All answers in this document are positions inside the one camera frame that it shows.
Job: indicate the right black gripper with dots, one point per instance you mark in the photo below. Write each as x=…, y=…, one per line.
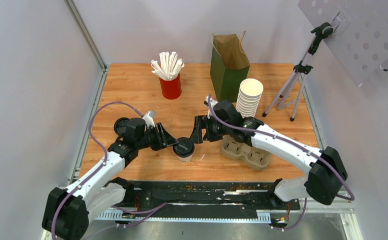
x=200, y=122

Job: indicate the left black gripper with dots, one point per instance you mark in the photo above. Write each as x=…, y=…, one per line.
x=167, y=139

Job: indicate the black coffee lid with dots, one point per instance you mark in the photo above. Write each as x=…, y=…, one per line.
x=184, y=147

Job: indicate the white paper cup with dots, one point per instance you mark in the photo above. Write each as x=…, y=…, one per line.
x=184, y=158

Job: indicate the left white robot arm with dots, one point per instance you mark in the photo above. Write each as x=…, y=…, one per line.
x=69, y=211

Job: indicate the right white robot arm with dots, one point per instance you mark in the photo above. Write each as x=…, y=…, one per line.
x=324, y=171

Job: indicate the stack of black lids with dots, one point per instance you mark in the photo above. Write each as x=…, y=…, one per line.
x=120, y=125

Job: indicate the red cup holder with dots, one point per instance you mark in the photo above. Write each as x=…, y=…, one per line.
x=171, y=89

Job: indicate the brown cardboard cup carrier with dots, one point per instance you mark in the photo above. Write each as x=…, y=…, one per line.
x=253, y=157

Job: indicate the stack of white paper cups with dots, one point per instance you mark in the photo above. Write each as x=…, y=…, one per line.
x=249, y=95

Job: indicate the white wrapped straws bundle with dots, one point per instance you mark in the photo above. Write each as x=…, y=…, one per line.
x=168, y=66

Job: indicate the green paper bag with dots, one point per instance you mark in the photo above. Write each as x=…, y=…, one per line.
x=229, y=65

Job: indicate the grey tripod stand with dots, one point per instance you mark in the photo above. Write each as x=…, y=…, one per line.
x=300, y=71

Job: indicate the grey perforated panel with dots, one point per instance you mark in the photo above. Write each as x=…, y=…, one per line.
x=360, y=39

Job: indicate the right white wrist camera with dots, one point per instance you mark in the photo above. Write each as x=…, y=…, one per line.
x=210, y=103

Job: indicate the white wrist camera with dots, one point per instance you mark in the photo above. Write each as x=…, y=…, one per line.
x=210, y=103
x=149, y=119

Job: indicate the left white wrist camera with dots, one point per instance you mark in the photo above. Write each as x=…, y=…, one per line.
x=149, y=119

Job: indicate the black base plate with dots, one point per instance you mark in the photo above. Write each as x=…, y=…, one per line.
x=205, y=200

